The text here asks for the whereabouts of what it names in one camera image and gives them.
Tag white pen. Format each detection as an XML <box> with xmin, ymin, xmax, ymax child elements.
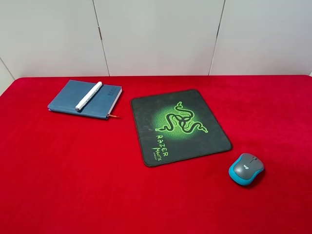
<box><xmin>75</xmin><ymin>81</ymin><xmax>102</xmax><ymax>112</ymax></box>

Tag grey and blue wireless mouse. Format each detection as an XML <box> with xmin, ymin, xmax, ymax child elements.
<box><xmin>229</xmin><ymin>153</ymin><xmax>264</xmax><ymax>186</ymax></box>

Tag black green logo mouse pad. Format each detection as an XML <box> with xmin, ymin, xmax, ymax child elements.
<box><xmin>131</xmin><ymin>89</ymin><xmax>233</xmax><ymax>167</ymax></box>

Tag blue hardcover notebook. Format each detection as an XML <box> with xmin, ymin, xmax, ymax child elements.
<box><xmin>48</xmin><ymin>80</ymin><xmax>122</xmax><ymax>119</ymax></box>

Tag red felt table cloth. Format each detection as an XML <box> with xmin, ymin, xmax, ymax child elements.
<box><xmin>0</xmin><ymin>75</ymin><xmax>312</xmax><ymax>234</ymax></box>

